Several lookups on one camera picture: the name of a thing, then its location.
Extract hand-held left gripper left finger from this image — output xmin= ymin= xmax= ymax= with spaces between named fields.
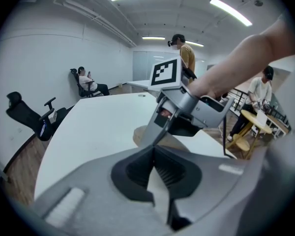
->
xmin=30 ymin=145 xmax=173 ymax=236

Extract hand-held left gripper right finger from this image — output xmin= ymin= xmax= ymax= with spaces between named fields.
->
xmin=153 ymin=146 xmax=252 ymax=231

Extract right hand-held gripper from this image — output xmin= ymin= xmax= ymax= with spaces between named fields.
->
xmin=140 ymin=57 xmax=235 ymax=147

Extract person's right forearm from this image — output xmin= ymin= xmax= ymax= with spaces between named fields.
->
xmin=188 ymin=18 xmax=295 ymax=100

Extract person's right hand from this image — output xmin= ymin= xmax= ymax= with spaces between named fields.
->
xmin=159 ymin=109 xmax=174 ymax=119

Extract frosted glass partition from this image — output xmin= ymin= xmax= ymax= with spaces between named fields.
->
xmin=132 ymin=50 xmax=180 ymax=82

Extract round wooden side table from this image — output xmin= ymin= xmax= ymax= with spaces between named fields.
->
xmin=232 ymin=109 xmax=273 ymax=160

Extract white box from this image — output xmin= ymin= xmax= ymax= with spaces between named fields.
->
xmin=256 ymin=110 xmax=268 ymax=127

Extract black office chair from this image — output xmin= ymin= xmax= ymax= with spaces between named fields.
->
xmin=70 ymin=68 xmax=106 ymax=98
xmin=6 ymin=91 xmax=67 ymax=142

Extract white ceiling pipes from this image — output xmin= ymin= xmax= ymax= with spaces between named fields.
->
xmin=48 ymin=0 xmax=138 ymax=48

